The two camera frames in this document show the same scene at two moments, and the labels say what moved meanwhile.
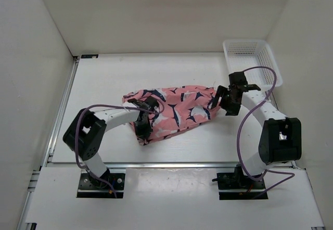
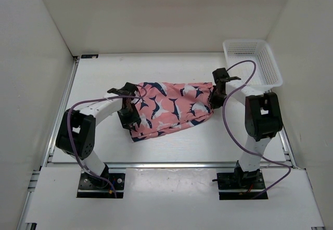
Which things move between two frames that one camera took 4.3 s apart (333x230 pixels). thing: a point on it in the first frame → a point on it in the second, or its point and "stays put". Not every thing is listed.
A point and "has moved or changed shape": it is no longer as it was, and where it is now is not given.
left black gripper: (145, 132) → (135, 118)
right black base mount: (239, 180) stays put
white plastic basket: (242, 54) stays put
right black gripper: (221, 92) → (214, 103)
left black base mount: (87, 189) stays put
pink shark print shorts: (180, 106) has moved or changed shape
